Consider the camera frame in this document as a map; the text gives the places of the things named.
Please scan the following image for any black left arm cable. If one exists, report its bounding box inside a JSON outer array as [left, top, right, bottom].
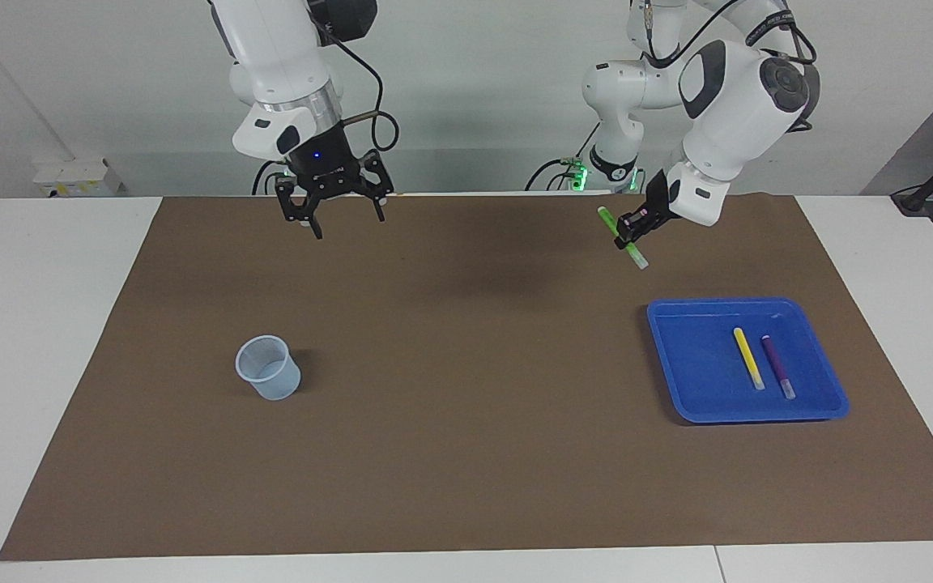
[[637, 0, 820, 134]]

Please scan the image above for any yellow pen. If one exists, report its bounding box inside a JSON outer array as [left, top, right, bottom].
[[732, 326, 766, 391]]

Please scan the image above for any purple pen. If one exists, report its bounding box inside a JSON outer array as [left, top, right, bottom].
[[760, 334, 797, 400]]

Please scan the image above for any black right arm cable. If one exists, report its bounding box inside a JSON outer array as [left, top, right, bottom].
[[305, 0, 400, 153]]

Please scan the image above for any brown table mat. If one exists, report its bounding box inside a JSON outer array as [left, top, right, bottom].
[[0, 193, 933, 561]]

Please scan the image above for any black base cable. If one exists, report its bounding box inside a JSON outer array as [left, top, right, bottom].
[[252, 160, 289, 197], [525, 121, 602, 192]]

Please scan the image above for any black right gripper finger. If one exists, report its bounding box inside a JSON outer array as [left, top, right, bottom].
[[275, 177, 324, 240], [361, 148, 394, 222]]

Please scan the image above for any green pen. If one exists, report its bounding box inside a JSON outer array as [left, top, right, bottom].
[[597, 206, 650, 270]]

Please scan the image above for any blue plastic tray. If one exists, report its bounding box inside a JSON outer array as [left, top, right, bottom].
[[646, 297, 850, 424]]

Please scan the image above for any black velcro cable strap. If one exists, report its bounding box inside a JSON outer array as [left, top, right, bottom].
[[746, 10, 795, 45]]

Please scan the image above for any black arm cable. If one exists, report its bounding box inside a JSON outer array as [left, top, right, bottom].
[[637, 0, 820, 134], [305, 0, 400, 153]]

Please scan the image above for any clear plastic cup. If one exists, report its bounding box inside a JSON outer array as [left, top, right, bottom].
[[234, 335, 302, 402]]

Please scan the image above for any white box with yellow marks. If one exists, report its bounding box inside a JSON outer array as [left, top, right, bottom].
[[33, 158, 123, 198]]

